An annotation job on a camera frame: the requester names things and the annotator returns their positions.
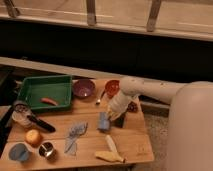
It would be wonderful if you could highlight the cream handled brush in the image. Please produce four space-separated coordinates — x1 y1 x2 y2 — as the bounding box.
105 135 119 155

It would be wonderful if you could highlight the black handled tool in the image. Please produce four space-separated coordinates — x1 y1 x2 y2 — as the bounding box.
27 115 56 133

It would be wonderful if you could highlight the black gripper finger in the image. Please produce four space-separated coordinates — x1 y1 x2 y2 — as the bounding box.
115 113 126 128

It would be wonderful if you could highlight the dark red small object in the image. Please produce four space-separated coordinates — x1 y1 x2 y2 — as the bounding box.
127 102 138 113

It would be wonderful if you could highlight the small metal cup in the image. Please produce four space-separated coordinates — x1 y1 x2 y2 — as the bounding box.
39 142 55 158

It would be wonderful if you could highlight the green plastic tray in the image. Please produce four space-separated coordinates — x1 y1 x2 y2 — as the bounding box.
17 75 72 113

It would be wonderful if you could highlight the red sausage toy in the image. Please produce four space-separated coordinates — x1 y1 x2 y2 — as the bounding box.
41 97 58 106

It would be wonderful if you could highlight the orange fruit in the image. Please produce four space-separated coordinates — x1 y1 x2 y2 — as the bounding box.
25 129 42 146

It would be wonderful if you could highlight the blue grey cloth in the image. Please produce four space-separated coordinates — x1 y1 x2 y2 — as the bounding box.
64 122 88 156

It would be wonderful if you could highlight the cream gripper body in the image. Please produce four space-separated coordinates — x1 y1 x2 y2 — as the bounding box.
107 90 138 121

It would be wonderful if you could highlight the blue sponge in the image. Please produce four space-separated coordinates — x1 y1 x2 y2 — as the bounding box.
98 112 110 131

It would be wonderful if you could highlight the red bowl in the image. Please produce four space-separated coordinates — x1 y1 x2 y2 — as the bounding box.
105 80 119 98

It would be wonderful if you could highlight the metal spoon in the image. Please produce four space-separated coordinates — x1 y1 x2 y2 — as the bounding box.
95 90 105 105

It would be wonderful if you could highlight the blue plastic cup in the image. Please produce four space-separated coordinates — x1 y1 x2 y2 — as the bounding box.
8 143 30 162

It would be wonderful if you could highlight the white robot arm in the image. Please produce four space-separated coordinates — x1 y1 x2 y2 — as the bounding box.
108 77 213 171

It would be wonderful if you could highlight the purple bowl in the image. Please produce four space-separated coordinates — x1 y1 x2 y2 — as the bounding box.
73 79 95 98

